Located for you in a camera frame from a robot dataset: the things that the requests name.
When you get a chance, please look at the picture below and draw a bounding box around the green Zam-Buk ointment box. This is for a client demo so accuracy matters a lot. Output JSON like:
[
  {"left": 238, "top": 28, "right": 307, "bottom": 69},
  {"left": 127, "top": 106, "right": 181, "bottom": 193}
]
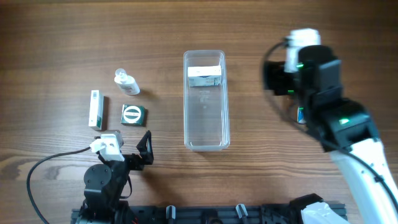
[{"left": 121, "top": 104, "right": 146, "bottom": 126}]

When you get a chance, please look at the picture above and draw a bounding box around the white Calamol lotion bottle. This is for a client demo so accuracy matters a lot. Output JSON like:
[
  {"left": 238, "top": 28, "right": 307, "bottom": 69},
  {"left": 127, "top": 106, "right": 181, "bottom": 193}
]
[{"left": 114, "top": 68, "right": 141, "bottom": 95}]

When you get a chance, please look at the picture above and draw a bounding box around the white green medicine carton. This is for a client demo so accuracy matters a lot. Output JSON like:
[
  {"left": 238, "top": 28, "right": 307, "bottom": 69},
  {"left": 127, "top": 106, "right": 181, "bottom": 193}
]
[{"left": 88, "top": 90, "right": 104, "bottom": 131}]

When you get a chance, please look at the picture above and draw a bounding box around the white blue medicine box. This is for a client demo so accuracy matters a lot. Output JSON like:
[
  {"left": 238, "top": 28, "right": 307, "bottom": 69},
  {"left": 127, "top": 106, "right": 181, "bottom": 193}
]
[{"left": 187, "top": 65, "right": 222, "bottom": 87}]

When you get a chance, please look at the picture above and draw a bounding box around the clear plastic container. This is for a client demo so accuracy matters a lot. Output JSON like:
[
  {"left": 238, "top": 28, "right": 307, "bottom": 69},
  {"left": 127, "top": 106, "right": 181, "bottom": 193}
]
[{"left": 183, "top": 50, "right": 230, "bottom": 152}]

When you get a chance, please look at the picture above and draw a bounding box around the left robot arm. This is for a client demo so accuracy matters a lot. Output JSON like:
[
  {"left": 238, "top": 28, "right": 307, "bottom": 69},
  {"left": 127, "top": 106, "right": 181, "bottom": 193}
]
[{"left": 71, "top": 154, "right": 146, "bottom": 224}]

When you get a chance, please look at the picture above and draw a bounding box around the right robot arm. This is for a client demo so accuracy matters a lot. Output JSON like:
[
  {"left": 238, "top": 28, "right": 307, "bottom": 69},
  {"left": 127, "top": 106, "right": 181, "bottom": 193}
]
[{"left": 258, "top": 41, "right": 397, "bottom": 223}]

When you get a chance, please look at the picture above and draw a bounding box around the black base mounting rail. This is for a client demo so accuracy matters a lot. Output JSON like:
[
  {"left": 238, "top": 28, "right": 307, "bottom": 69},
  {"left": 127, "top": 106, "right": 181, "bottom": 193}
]
[{"left": 70, "top": 203, "right": 346, "bottom": 224}]

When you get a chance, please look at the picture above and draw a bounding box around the black left camera cable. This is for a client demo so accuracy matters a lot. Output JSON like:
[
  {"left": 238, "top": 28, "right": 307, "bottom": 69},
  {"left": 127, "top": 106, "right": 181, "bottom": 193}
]
[{"left": 26, "top": 146, "right": 91, "bottom": 224}]

